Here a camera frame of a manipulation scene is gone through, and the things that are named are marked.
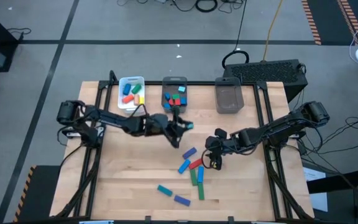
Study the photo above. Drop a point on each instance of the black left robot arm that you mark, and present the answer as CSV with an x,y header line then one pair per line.
x,y
110,118

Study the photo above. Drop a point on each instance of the green square block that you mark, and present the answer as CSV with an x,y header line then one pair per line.
x,y
176,96

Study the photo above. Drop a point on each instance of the black mesh-top computer case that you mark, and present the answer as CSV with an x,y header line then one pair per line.
x,y
266,73

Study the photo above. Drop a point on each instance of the teal long block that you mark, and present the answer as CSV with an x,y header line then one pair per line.
x,y
165,190

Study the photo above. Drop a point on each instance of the white paper sheet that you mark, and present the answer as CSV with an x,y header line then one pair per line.
x,y
320,202

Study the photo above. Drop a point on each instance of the green cylinder block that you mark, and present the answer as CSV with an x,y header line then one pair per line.
x,y
136,88

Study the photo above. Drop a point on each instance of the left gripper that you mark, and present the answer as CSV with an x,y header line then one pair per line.
x,y
160,126

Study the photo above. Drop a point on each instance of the orange cylinder block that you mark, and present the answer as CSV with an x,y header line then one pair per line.
x,y
128,99

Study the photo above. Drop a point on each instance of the red long block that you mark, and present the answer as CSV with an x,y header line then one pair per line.
x,y
195,163

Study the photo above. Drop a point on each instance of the grey translucent plastic bin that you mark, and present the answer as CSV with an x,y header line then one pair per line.
x,y
228,96
174,109

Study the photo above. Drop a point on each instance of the light teal half-cylinder block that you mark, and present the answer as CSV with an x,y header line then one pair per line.
x,y
190,126

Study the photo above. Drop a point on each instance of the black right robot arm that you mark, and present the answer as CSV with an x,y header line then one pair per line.
x,y
278,127

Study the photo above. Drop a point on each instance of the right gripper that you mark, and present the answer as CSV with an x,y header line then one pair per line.
x,y
219,144

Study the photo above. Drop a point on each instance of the blue cylinder block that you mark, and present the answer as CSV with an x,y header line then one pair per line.
x,y
126,89

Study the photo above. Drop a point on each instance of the green long block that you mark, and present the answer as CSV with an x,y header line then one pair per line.
x,y
193,176
200,190

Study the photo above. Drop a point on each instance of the black mat with striped edges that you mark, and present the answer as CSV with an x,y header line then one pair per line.
x,y
328,18
42,193

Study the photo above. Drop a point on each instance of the dark blue long block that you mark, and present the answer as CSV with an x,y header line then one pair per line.
x,y
190,152

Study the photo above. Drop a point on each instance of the purple long block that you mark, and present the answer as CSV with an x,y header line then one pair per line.
x,y
182,200

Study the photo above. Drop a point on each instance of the white plastic bin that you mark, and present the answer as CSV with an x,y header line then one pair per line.
x,y
121,107

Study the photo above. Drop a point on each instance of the yellow block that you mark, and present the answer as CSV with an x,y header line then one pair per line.
x,y
141,100

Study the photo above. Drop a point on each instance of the light teal cube block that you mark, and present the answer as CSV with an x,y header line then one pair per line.
x,y
182,89

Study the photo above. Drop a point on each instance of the peach cylinder block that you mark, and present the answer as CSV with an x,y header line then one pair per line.
x,y
136,99

